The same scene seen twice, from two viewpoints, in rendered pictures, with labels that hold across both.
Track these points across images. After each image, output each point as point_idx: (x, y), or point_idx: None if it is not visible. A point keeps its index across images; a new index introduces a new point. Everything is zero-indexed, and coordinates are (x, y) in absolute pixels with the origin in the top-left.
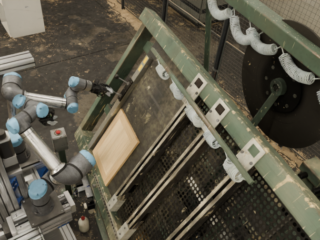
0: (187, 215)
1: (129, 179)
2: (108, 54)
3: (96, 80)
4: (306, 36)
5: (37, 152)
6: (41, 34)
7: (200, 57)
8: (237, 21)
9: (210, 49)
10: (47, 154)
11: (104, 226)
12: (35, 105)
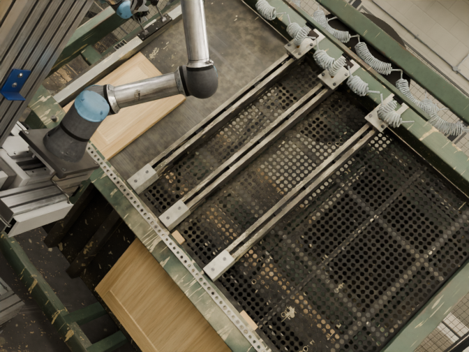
0: (289, 183)
1: (181, 143)
2: None
3: None
4: (386, 31)
5: (199, 22)
6: None
7: (75, 69)
8: (106, 45)
9: (84, 63)
10: (206, 33)
11: (24, 253)
12: None
